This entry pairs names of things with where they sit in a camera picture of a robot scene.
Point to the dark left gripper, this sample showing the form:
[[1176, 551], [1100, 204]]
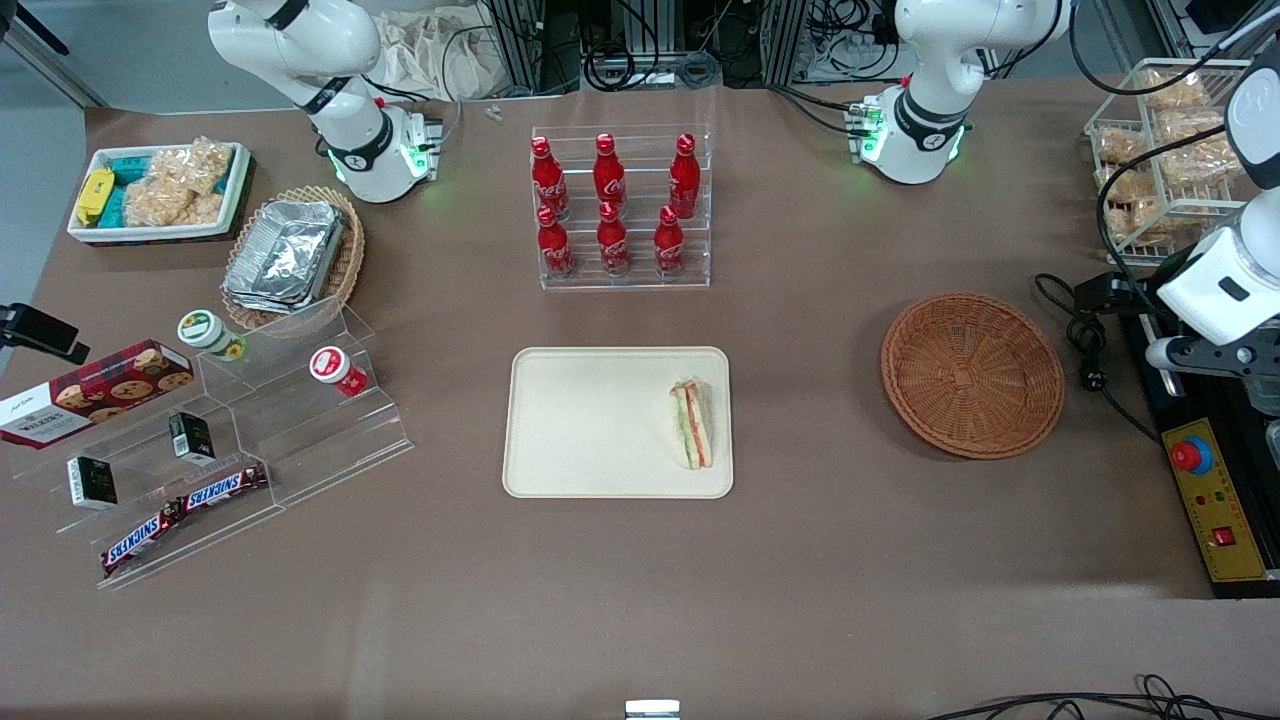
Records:
[[1168, 268]]

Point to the plastic-wrapped triangle sandwich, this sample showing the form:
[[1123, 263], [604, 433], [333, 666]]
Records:
[[692, 425]]

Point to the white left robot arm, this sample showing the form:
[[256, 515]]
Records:
[[930, 110]]

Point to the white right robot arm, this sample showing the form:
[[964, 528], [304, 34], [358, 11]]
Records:
[[340, 70]]

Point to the round brown wicker basket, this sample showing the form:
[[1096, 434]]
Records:
[[970, 375]]

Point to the cream rectangular tray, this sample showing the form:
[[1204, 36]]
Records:
[[590, 425]]

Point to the oval light wicker basket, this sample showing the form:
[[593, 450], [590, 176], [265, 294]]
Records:
[[350, 250]]

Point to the black machine with yellow panel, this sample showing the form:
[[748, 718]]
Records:
[[1215, 500]]

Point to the wrapped bread packet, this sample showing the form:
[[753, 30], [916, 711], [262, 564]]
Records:
[[1120, 147], [1135, 222], [1125, 185], [1195, 150], [1175, 90]]

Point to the red cola bottle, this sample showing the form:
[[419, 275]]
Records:
[[555, 245], [609, 175], [669, 245], [548, 185], [684, 180], [613, 243]]

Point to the clear acrylic bottle rack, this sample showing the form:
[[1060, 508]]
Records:
[[625, 282]]

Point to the beige cloth bag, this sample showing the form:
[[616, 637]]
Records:
[[440, 55]]

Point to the red-lidded white cup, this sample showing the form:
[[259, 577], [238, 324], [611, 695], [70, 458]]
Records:
[[335, 368]]

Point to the clear acrylic step shelf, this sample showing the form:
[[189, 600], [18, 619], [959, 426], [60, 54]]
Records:
[[300, 430]]

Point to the silver foil container stack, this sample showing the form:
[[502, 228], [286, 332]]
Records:
[[285, 255]]

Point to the white rectangular snack bin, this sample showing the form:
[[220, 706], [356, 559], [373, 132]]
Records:
[[235, 195]]

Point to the Snickers chocolate bar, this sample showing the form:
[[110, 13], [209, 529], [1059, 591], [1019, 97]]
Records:
[[225, 487], [140, 540]]

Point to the green-lidded white cup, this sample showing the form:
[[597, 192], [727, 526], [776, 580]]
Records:
[[210, 333]]

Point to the small black box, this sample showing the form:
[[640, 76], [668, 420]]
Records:
[[92, 483], [190, 438]]

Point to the clear bag of puffed snacks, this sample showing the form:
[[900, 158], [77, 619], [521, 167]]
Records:
[[170, 205], [195, 165]]

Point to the teal snack packet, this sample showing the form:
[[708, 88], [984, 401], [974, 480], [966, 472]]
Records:
[[130, 170], [112, 208]]

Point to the red tartan cookie box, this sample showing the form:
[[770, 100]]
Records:
[[90, 395]]

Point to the yellow snack packet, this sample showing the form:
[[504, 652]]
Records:
[[95, 195]]

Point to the black clamp device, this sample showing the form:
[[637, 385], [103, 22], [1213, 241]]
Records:
[[40, 332]]

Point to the black tripod leg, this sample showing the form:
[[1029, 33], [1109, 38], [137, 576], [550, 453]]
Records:
[[35, 30]]

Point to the aluminium frame rack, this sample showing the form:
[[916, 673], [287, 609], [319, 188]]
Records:
[[530, 45], [785, 40]]

